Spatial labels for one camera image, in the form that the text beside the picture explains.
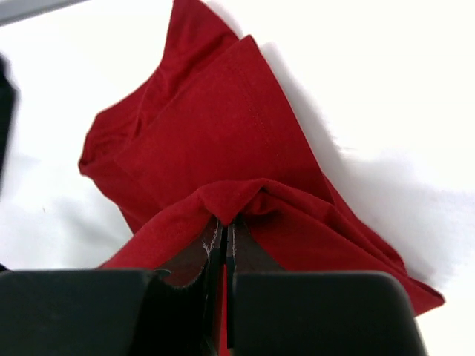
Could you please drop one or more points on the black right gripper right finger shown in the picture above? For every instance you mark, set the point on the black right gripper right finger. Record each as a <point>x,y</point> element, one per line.
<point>275,312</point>

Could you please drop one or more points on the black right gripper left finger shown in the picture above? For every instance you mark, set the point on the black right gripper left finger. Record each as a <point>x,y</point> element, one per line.
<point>166,311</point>

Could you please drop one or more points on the red t shirt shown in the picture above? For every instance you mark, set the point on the red t shirt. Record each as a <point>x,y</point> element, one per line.
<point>211,135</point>

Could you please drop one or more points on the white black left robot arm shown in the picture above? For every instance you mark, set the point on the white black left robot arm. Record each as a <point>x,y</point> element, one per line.
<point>8,99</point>

